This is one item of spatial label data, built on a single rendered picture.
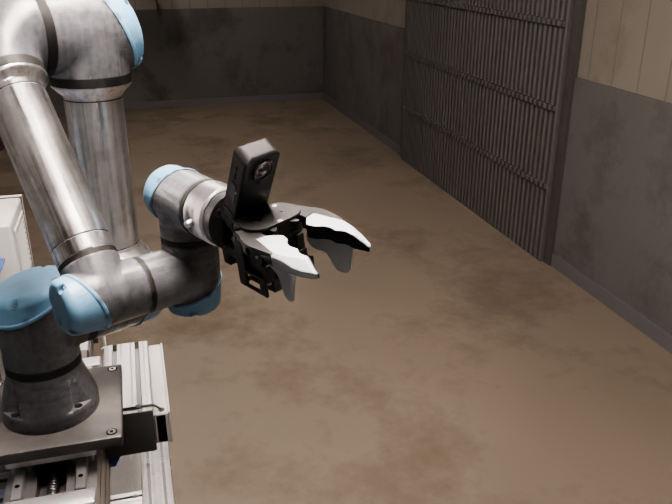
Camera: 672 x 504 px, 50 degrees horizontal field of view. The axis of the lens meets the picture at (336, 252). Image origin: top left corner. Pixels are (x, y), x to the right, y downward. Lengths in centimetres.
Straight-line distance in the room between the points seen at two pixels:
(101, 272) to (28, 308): 26
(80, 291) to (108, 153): 31
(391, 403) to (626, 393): 100
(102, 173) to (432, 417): 211
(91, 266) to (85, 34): 34
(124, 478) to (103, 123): 153
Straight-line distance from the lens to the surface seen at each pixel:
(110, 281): 92
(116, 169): 116
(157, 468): 245
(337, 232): 76
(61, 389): 123
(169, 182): 94
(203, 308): 99
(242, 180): 77
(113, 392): 132
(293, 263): 71
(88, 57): 111
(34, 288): 118
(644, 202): 376
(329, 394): 312
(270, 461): 279
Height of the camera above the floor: 174
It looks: 23 degrees down
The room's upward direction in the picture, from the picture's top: straight up
